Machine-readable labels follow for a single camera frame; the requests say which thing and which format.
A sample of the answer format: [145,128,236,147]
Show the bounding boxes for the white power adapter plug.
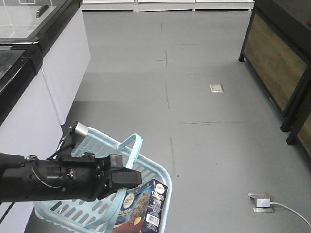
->
[255,198,271,208]

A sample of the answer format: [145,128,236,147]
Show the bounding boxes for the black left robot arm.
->
[0,153,142,202]

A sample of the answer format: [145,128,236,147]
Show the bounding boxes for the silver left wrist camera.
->
[59,120,89,156]

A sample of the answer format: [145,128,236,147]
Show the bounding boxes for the near white chest freezer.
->
[0,45,64,233]

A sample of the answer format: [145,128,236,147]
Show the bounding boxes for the white chest freezer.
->
[0,0,90,125]
[0,45,64,233]

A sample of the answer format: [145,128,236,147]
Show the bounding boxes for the wooden black-framed display stand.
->
[239,0,311,132]

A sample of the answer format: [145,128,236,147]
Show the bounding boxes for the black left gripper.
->
[57,153,142,201]

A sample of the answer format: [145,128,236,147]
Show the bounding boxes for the open floor socket box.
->
[248,193,275,213]

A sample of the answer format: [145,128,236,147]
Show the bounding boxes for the white power cable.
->
[269,201,311,228]

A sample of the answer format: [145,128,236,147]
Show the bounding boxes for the dark blue cookie box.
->
[112,179,168,233]

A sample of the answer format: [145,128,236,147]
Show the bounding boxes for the far white chest freezer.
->
[0,0,90,125]

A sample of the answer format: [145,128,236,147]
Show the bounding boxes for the closed steel floor socket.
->
[209,84,224,93]

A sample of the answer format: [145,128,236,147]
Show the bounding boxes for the light blue plastic basket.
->
[34,127,173,233]

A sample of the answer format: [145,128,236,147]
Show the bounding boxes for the white store shelving unit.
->
[81,0,255,12]

